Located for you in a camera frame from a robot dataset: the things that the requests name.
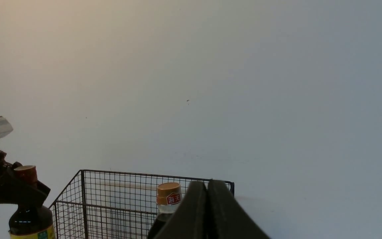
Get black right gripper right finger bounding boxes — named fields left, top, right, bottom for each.
left=208, top=180, right=269, bottom=239

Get black wire mesh rack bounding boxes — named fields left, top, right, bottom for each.
left=49, top=170, right=235, bottom=239

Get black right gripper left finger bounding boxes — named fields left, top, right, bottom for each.
left=155, top=181, right=207, bottom=239

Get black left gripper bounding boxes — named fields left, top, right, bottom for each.
left=0, top=150, right=51, bottom=207

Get soy sauce bottle red label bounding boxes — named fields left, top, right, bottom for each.
left=9, top=165, right=56, bottom=239

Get vinegar bottle beige label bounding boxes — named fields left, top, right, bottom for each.
left=147, top=182, right=182, bottom=239

